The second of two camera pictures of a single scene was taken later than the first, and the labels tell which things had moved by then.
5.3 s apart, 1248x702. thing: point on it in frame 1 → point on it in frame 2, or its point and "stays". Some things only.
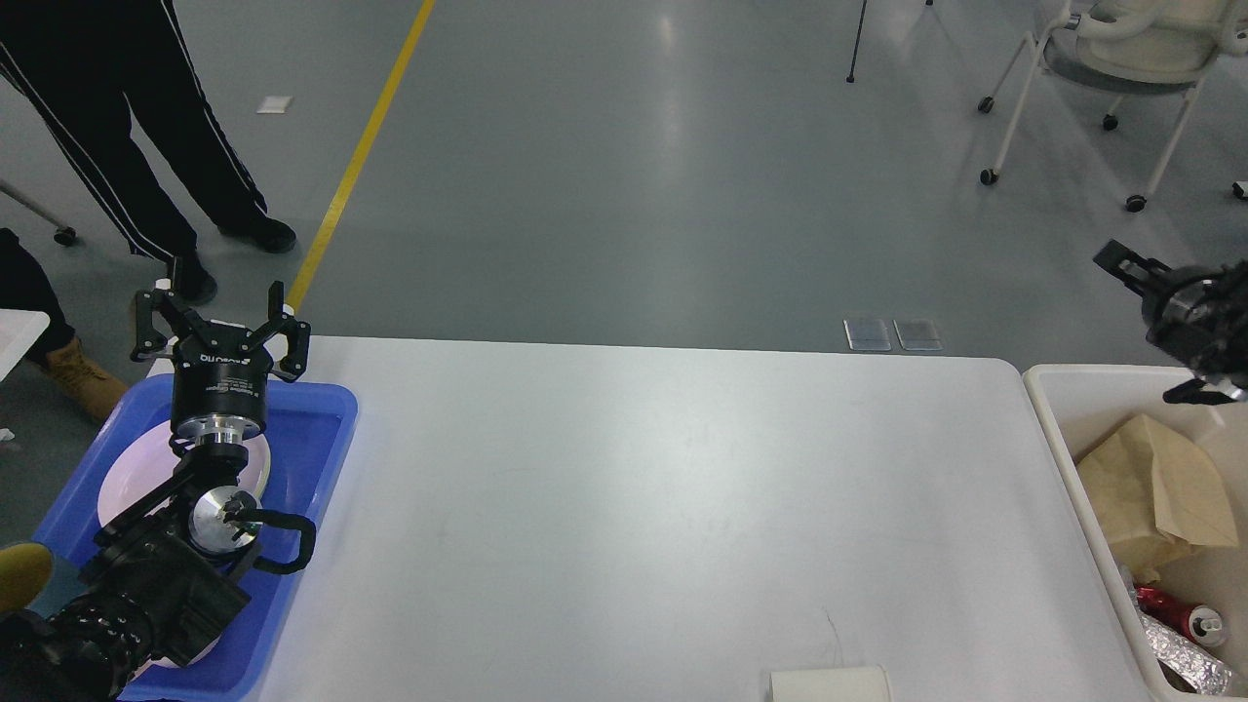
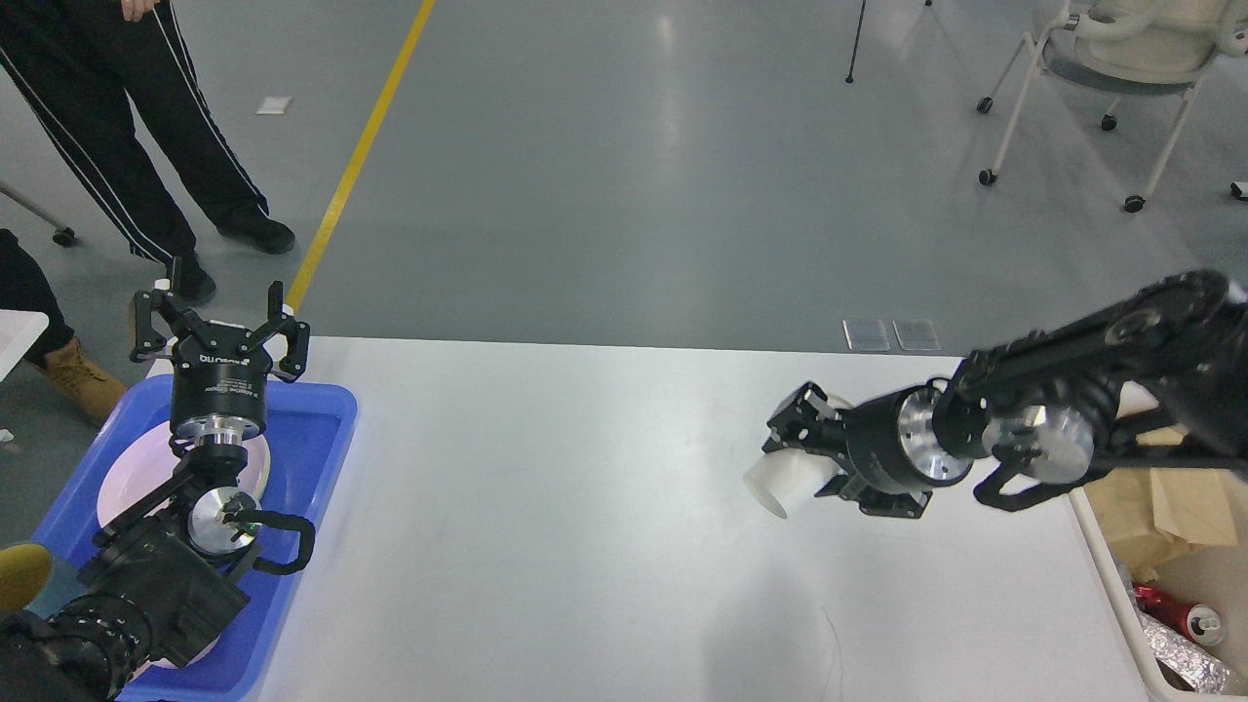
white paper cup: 831,685 → 782,478
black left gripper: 219,376 stays
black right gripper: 1196,314 → 889,442
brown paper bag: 1158,495 stays
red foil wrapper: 1202,624 stays
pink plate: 148,455 stays
